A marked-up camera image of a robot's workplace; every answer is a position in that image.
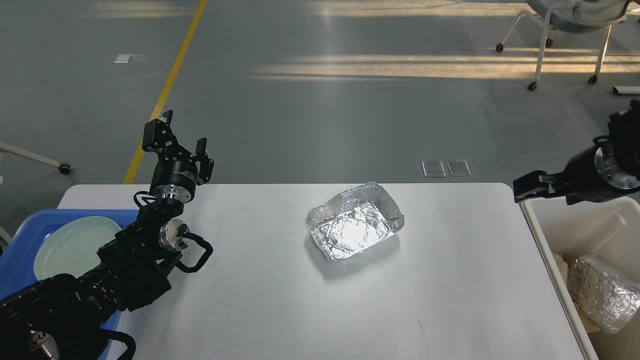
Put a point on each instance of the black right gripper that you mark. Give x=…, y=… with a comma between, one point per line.
x=592, y=175

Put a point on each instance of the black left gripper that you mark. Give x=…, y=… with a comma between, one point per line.
x=178, y=172

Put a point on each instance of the aluminium foil tray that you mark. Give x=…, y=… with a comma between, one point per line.
x=606, y=295
x=354, y=221

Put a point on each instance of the light green plate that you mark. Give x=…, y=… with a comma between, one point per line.
x=73, y=248

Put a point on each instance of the brown paper bag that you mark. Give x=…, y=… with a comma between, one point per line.
x=563, y=267

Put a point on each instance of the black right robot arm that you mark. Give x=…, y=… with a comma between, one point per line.
x=624, y=136

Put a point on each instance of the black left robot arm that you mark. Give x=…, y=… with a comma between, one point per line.
x=173, y=246

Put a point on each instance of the white plastic bin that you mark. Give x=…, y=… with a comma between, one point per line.
x=609, y=229

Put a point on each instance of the white chair at left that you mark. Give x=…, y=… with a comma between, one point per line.
x=5, y=148

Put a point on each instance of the white bar on floor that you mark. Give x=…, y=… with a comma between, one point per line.
x=626, y=90

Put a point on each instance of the white office chair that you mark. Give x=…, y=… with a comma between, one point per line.
x=571, y=17

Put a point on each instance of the blue plastic tray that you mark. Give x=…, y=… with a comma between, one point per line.
x=20, y=250

